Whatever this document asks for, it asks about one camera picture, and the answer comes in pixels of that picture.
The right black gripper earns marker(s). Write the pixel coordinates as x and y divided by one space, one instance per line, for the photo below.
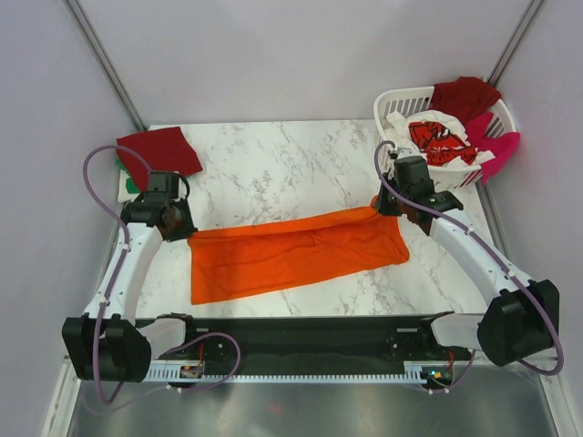
383 207

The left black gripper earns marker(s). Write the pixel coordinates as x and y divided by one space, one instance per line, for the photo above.
189 228

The orange t shirt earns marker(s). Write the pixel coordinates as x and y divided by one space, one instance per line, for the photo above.
234 263

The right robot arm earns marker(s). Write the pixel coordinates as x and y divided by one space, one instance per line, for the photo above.
522 314

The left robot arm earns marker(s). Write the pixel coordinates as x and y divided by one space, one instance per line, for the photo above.
108 342

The folded green shirt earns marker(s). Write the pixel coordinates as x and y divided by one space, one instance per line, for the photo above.
129 184

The folded cream shirt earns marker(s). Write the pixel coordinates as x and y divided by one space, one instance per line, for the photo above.
123 196

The white red printed shirt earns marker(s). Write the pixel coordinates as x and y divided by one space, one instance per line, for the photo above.
442 140

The folded dark red shirt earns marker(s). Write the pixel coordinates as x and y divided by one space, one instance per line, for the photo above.
164 149

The pink crumpled shirt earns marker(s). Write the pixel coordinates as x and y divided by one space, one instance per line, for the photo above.
496 145

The dark red crumpled shirt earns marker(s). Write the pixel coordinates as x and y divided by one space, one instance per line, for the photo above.
465 99

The white slotted cable duct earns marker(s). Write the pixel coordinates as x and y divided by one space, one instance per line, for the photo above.
182 372

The right aluminium corner post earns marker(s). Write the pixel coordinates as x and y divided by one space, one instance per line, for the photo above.
514 42

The aluminium corner post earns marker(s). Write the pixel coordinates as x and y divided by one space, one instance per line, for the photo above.
514 42
99 52

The left aluminium corner post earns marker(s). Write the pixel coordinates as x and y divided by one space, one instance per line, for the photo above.
99 52

